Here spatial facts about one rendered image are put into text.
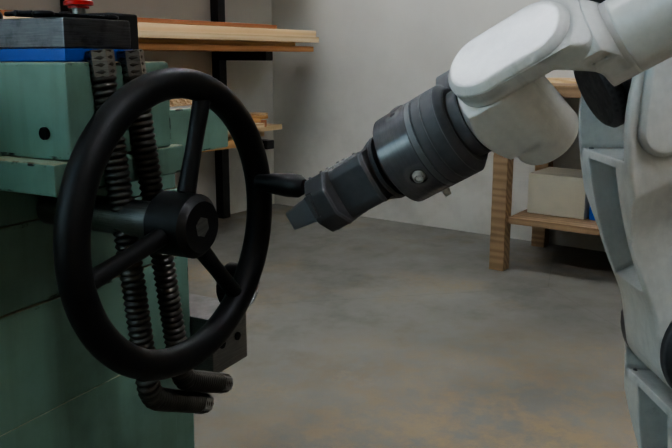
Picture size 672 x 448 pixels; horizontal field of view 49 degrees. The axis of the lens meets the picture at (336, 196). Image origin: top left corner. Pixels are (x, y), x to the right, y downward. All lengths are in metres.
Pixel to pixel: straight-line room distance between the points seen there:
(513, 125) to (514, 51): 0.07
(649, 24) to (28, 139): 0.55
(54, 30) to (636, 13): 0.50
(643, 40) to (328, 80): 4.07
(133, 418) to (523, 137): 0.59
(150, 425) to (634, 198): 0.65
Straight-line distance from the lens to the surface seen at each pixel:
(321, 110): 4.68
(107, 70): 0.73
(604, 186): 1.00
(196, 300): 1.10
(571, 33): 0.60
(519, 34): 0.62
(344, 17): 4.57
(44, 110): 0.73
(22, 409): 0.86
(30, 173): 0.73
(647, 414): 1.13
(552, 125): 0.66
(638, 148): 0.88
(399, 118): 0.67
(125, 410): 0.97
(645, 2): 0.62
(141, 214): 0.72
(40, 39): 0.75
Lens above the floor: 0.96
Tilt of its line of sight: 11 degrees down
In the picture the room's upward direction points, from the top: straight up
